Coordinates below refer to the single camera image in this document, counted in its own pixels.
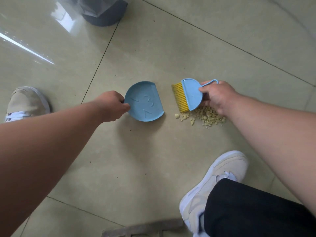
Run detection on person's right hand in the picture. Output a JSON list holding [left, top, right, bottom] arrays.
[[198, 80, 241, 117]]

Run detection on person's white shoe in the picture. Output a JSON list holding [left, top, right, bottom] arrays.
[[179, 150, 249, 237], [4, 86, 51, 123]]

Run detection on blue plastic dustpan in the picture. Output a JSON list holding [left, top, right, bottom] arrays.
[[123, 81, 165, 122]]

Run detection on person's left forearm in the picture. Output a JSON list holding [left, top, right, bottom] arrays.
[[0, 101, 104, 237]]

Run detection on person's right white shoe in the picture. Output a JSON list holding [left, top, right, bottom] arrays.
[[179, 150, 249, 237]]

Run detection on person's left white shoe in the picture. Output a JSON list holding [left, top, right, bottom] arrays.
[[4, 86, 51, 123]]

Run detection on wooden folding stool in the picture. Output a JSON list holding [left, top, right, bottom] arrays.
[[101, 218, 184, 237]]

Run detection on blue brush yellow bristles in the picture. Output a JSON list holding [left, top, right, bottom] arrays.
[[171, 78, 219, 113]]

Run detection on person's black trousers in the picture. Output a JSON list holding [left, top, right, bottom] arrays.
[[198, 179, 316, 237]]

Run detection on pile of yellow crumbs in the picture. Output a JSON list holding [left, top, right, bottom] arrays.
[[174, 105, 227, 128]]

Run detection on person's left hand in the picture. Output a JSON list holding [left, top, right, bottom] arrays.
[[95, 90, 131, 124]]

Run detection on person's right forearm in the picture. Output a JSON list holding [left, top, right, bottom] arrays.
[[223, 93, 316, 218]]

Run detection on grey bin with plastic bag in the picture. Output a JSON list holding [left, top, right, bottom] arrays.
[[81, 0, 128, 27]]

